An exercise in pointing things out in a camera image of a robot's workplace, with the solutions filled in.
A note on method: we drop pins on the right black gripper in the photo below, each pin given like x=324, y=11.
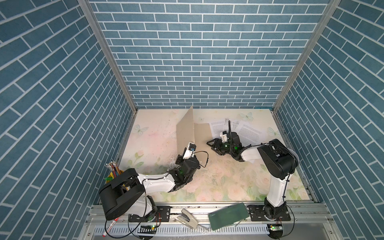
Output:
x=217, y=141

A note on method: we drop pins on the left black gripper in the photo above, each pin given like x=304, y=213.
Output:
x=179, y=159

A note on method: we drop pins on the text printed paper sheet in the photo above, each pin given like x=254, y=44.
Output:
x=249, y=135

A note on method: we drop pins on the beige cardboard file folder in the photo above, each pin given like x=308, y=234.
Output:
x=193, y=126

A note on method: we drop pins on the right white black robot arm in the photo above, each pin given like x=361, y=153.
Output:
x=280, y=161

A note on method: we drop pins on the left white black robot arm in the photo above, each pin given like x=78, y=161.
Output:
x=129, y=191

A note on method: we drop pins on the diagram printed paper sheet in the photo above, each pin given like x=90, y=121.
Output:
x=231, y=124

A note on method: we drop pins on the small-text printed paper sheet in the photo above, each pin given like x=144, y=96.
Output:
x=217, y=127

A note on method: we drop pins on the grey stapler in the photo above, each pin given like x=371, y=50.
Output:
x=187, y=219

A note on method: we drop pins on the green notebook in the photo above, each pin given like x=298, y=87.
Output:
x=228, y=216

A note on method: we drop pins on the coloured pencils bundle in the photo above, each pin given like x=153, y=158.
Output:
x=114, y=171

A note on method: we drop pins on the left controller board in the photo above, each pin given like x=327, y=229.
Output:
x=146, y=232

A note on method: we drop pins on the controller board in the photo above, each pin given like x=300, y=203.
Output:
x=275, y=231
x=146, y=232

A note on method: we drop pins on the right controller board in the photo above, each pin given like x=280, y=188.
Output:
x=275, y=231

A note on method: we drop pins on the red white marker pen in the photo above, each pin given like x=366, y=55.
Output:
x=107, y=229

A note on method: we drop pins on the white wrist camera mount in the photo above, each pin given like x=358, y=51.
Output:
x=189, y=150

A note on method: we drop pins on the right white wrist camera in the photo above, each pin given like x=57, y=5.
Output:
x=224, y=136

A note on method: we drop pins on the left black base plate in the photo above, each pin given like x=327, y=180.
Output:
x=162, y=211

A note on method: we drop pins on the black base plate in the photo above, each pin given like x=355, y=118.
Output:
x=259, y=213
x=162, y=211

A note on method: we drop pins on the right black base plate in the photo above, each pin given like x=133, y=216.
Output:
x=259, y=213

